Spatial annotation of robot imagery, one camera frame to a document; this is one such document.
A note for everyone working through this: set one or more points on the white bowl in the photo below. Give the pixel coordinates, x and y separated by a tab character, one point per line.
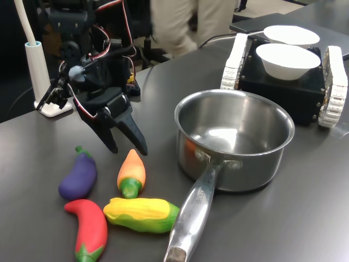
286	62
291	35

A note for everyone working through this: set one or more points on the red toy chilli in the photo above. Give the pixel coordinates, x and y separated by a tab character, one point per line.
90	229

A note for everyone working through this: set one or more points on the black office chair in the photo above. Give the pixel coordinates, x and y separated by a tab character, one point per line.
148	49

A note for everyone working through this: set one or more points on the orange toy carrot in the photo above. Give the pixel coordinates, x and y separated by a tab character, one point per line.
132	169

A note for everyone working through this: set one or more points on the white post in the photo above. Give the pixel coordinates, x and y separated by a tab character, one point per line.
35	62

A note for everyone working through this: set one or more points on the black vehicle with white tracks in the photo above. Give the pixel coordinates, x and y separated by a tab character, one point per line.
286	95

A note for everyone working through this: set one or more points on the purple toy aubergine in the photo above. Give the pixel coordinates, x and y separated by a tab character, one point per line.
79	177

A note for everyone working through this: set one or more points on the yellow green toy corn cob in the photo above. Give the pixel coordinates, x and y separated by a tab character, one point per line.
141	213

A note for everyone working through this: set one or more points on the black wrist camera board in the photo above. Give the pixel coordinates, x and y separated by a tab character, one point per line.
54	95

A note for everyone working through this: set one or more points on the black and yellow clamp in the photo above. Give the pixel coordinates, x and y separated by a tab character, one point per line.
131	77

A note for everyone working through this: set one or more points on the person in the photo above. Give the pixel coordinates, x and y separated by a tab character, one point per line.
177	21

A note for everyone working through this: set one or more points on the pale grey putty lump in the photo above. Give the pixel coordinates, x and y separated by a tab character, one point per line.
76	72

